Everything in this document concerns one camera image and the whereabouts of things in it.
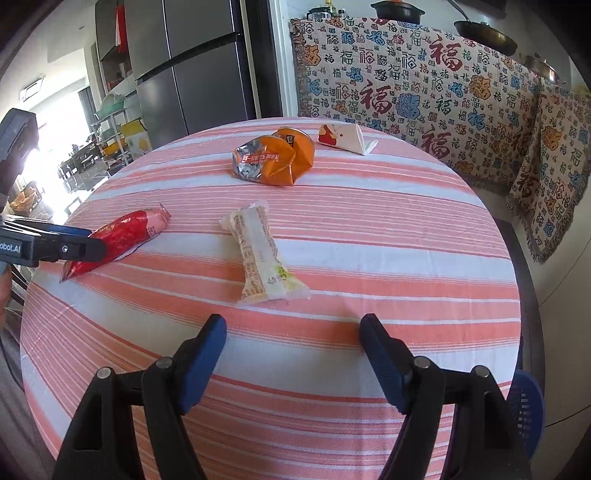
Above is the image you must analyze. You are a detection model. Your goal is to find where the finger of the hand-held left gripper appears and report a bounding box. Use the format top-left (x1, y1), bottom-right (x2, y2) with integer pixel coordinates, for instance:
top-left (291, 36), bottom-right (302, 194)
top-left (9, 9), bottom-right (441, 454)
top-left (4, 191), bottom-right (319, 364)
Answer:
top-left (36, 234), bottom-right (108, 267)
top-left (0, 216), bottom-right (92, 239)

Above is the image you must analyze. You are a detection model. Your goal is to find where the red hanging ornament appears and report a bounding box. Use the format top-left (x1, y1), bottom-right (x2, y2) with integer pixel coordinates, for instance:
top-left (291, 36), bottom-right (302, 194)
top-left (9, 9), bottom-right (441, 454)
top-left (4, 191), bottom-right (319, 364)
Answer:
top-left (115, 0), bottom-right (130, 55)

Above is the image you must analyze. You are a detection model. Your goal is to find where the white and red paper wrapper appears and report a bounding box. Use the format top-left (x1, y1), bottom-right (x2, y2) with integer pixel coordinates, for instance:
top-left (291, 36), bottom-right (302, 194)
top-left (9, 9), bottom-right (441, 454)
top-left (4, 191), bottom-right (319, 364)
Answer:
top-left (318, 122), bottom-right (380, 156)

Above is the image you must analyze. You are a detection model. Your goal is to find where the small printed blanket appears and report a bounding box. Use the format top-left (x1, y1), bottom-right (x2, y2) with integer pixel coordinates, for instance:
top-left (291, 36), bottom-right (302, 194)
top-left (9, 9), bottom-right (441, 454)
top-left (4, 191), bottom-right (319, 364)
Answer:
top-left (505, 87), bottom-right (591, 265)

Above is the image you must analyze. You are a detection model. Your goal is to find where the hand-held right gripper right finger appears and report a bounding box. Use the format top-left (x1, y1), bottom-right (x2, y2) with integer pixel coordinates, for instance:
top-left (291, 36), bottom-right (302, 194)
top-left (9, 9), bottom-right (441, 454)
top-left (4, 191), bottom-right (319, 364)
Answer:
top-left (359, 314), bottom-right (532, 480)

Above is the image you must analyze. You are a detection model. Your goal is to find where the metal rack with green basket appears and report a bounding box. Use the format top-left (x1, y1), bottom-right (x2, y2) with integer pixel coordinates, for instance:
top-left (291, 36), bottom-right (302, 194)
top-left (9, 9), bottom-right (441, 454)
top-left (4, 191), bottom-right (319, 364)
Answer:
top-left (90, 91), bottom-right (132, 162)

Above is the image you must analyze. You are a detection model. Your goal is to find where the dark wooden table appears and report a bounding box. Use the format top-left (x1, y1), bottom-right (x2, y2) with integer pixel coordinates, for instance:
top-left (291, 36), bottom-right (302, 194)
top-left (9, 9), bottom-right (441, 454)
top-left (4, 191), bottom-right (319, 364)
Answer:
top-left (59, 140), bottom-right (101, 178)

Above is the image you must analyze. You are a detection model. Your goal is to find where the black cooking pot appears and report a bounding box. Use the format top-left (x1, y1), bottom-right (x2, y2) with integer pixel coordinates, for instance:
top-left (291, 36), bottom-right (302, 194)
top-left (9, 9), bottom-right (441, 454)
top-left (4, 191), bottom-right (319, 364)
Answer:
top-left (369, 0), bottom-right (426, 26)

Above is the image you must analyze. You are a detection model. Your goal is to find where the dark frying pan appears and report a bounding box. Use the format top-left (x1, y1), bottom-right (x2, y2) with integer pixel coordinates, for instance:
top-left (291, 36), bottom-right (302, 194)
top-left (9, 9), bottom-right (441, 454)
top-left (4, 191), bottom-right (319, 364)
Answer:
top-left (447, 0), bottom-right (519, 57)

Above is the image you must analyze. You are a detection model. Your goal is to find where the orange striped tablecloth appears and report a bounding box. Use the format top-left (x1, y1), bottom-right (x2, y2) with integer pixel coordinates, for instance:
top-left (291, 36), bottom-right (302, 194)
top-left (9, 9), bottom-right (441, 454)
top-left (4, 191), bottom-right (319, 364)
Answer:
top-left (18, 116), bottom-right (523, 480)

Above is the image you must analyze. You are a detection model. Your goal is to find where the red snack packet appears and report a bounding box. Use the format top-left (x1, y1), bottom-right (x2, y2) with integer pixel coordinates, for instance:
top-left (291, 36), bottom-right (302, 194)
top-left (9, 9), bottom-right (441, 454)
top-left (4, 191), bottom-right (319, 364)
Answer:
top-left (60, 202), bottom-right (172, 283)

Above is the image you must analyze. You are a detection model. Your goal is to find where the white and yellow snack wrapper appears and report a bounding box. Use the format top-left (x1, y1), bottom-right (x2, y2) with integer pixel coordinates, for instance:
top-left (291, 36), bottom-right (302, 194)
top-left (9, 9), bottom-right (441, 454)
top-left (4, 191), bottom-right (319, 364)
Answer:
top-left (219, 200), bottom-right (311, 306)

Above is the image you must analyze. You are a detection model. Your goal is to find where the large printed blanket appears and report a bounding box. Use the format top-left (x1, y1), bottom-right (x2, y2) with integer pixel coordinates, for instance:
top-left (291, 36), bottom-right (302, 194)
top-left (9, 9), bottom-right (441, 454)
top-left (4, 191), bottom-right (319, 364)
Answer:
top-left (288, 17), bottom-right (544, 195)

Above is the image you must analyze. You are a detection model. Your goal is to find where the steel pan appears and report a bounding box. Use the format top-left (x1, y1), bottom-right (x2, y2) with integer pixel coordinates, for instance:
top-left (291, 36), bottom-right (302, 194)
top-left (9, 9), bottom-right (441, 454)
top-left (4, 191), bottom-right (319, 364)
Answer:
top-left (523, 52), bottom-right (567, 87)

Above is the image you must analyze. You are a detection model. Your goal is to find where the orange snack bag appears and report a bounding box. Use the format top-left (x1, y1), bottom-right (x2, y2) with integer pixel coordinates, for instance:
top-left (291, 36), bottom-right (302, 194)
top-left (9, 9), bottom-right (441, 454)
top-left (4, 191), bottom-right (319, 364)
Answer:
top-left (231, 135), bottom-right (297, 187)

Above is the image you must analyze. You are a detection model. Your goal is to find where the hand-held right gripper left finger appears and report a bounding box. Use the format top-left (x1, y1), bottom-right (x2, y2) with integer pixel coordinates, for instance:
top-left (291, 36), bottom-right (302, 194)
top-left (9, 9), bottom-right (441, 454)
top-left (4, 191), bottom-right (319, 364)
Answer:
top-left (52, 314), bottom-right (228, 480)

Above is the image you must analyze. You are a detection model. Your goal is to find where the grey refrigerator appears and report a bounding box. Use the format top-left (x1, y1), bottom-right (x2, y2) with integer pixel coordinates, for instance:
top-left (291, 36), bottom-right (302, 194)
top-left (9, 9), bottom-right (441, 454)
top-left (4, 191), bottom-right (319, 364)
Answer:
top-left (124, 0), bottom-right (260, 137)

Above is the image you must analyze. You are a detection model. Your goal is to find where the ceiling light fixture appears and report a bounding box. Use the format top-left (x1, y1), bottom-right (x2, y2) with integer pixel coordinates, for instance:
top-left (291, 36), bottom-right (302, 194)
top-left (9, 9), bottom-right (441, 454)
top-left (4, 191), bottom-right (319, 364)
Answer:
top-left (18, 76), bottom-right (46, 103)

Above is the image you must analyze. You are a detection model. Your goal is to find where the pot with lid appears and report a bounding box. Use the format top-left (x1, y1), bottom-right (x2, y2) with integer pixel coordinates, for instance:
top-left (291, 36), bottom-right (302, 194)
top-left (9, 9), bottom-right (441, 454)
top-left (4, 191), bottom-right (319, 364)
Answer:
top-left (307, 1), bottom-right (348, 20)

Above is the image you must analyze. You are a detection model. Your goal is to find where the blue plastic basket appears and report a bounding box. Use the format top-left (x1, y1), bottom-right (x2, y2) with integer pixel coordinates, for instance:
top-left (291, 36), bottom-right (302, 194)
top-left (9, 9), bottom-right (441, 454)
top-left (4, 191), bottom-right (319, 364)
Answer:
top-left (505, 368), bottom-right (546, 463)

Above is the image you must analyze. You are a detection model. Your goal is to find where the yellow and white box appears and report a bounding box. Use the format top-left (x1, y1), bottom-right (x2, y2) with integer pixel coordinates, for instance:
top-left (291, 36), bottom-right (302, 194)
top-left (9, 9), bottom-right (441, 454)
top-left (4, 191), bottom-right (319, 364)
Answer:
top-left (121, 121), bottom-right (153, 160)

